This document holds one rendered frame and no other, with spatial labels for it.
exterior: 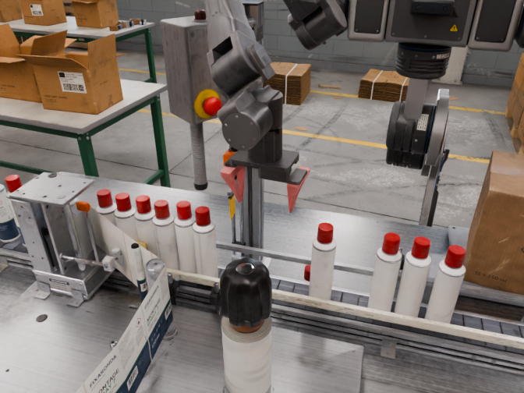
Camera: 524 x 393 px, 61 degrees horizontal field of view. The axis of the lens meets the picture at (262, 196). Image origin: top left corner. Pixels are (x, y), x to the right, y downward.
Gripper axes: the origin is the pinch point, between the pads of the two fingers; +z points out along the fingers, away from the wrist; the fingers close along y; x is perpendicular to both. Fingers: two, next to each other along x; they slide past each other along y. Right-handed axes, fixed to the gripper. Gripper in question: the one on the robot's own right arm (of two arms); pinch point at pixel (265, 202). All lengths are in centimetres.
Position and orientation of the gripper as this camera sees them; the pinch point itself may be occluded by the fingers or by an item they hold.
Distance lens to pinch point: 78.6
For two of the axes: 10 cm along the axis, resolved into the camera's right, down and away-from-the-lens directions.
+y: 9.3, 1.8, -3.2
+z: 0.1, 8.6, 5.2
